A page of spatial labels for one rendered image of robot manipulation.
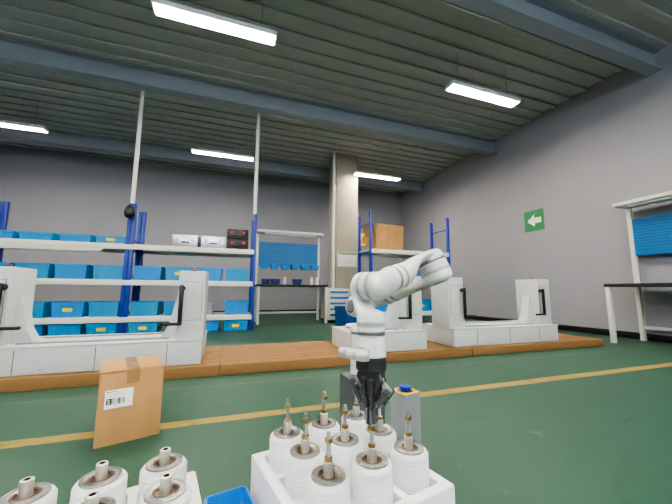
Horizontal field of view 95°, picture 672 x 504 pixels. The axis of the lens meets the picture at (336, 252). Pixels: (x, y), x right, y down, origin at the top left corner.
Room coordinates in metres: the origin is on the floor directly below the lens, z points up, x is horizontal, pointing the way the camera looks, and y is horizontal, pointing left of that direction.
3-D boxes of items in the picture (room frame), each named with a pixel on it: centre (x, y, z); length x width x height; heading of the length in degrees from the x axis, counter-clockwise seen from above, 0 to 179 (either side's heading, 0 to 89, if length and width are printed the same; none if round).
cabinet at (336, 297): (6.64, 0.01, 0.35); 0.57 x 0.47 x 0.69; 19
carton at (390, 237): (6.26, -0.96, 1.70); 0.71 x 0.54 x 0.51; 112
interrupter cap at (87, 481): (0.71, 0.50, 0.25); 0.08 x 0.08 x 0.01
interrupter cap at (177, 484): (0.67, 0.34, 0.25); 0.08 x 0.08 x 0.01
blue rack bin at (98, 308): (4.73, 3.41, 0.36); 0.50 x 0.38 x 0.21; 18
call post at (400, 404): (1.10, -0.24, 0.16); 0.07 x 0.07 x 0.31; 31
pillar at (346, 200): (7.54, -0.17, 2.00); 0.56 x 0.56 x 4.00; 19
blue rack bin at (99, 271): (4.71, 3.40, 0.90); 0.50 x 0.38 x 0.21; 20
